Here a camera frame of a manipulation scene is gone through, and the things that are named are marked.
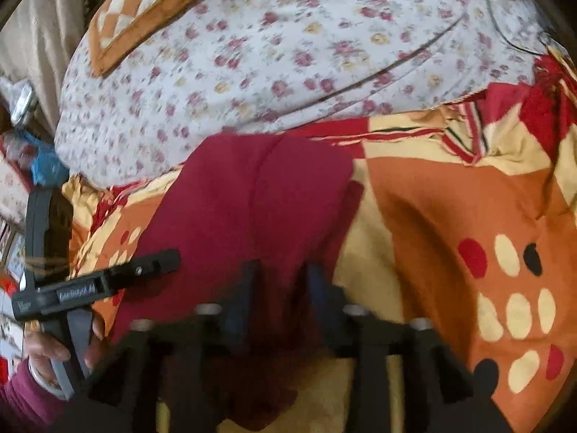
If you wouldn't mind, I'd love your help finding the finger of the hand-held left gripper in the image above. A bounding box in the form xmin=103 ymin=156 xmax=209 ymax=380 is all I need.
xmin=103 ymin=249 xmax=182 ymax=290

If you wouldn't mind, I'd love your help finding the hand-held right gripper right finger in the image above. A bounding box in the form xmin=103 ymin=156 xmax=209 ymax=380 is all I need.
xmin=307 ymin=262 xmax=515 ymax=433

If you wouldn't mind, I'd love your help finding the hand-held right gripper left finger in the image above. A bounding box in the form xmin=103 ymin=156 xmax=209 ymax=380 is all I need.
xmin=54 ymin=259 xmax=261 ymax=433

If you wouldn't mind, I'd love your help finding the maroon cloth garment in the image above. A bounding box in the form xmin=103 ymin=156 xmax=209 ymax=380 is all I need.
xmin=108 ymin=133 xmax=366 ymax=421

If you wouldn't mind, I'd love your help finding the person's left forearm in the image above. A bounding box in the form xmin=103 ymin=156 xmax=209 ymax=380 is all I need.
xmin=0 ymin=363 xmax=77 ymax=433

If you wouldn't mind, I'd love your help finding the person's left hand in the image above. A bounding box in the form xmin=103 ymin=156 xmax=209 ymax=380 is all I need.
xmin=25 ymin=313 xmax=108 ymax=389

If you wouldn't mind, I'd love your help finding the white bangle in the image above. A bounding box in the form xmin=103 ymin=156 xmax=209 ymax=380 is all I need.
xmin=25 ymin=358 xmax=64 ymax=391

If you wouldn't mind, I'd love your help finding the blue plastic bag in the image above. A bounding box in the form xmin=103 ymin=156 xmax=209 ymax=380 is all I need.
xmin=31 ymin=143 xmax=69 ymax=187

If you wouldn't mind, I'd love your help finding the orange red patterned blanket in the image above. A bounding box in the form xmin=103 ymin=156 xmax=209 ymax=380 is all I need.
xmin=61 ymin=47 xmax=577 ymax=433

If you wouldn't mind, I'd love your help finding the silver packet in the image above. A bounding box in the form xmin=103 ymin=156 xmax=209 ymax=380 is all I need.
xmin=9 ymin=80 xmax=38 ymax=128

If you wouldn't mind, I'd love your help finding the white floral bedsheet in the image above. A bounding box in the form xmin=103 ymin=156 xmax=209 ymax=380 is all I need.
xmin=54 ymin=0 xmax=556 ymax=190

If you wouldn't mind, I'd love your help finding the beige curtain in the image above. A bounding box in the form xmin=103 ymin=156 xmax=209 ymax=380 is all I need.
xmin=0 ymin=0 xmax=87 ymax=132

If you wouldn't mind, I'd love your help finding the orange checkered cushion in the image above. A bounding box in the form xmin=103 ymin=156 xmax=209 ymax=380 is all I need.
xmin=87 ymin=0 xmax=215 ymax=77

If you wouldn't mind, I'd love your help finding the black cable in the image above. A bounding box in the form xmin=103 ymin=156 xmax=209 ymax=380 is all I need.
xmin=481 ymin=0 xmax=556 ymax=58

